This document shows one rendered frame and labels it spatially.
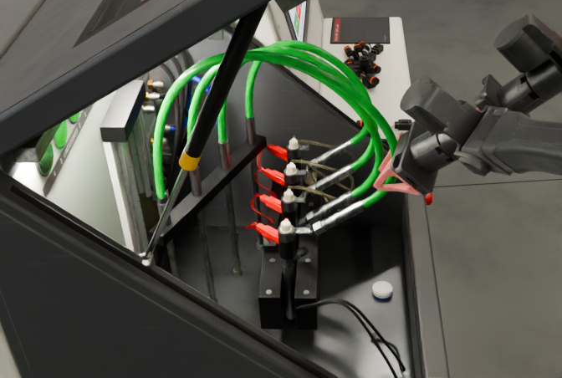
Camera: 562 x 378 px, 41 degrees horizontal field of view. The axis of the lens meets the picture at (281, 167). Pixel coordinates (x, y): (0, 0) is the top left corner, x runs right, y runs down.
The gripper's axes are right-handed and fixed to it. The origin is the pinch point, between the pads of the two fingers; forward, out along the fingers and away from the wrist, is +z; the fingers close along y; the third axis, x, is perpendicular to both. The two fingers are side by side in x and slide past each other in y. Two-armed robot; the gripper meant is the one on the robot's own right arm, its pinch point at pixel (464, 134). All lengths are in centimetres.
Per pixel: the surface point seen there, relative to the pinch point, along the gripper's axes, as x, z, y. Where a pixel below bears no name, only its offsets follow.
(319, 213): 10.1, 25.5, 6.8
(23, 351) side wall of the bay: 60, 33, 33
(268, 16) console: -14.9, 19.0, 35.3
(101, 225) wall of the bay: 32, 38, 34
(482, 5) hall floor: -321, 100, -71
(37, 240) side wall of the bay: 58, 15, 41
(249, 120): -2.1, 30.4, 25.1
